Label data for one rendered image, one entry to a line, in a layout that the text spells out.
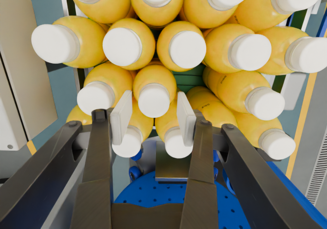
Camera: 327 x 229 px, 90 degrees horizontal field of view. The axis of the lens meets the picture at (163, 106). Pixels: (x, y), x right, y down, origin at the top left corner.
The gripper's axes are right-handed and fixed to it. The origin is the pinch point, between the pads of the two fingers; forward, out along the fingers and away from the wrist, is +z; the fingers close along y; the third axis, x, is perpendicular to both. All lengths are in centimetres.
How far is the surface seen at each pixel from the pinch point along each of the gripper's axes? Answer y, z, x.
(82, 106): -8.6, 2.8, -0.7
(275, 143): 16.8, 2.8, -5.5
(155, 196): 0.6, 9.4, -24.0
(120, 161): -33, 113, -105
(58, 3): -67, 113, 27
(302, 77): 39.8, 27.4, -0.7
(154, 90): 0.0, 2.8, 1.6
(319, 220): 57, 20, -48
